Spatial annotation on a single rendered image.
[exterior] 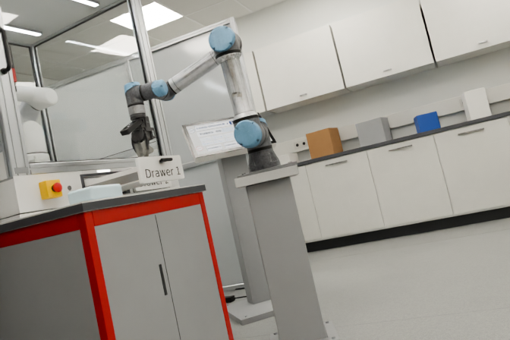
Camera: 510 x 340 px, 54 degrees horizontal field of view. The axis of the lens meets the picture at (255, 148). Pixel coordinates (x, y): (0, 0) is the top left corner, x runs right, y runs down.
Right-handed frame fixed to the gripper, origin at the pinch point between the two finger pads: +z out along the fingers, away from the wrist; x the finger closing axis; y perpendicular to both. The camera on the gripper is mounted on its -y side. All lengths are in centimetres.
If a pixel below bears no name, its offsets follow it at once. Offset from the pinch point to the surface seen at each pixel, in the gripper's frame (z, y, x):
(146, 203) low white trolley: 22, -46, -36
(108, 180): 6.8, -14.6, 8.6
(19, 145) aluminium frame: -13, -44, 23
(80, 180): 3.5, -16.8, 23.0
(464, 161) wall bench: 38, 303, -101
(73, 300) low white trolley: 45, -73, -25
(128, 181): 9.4, -14.6, -2.1
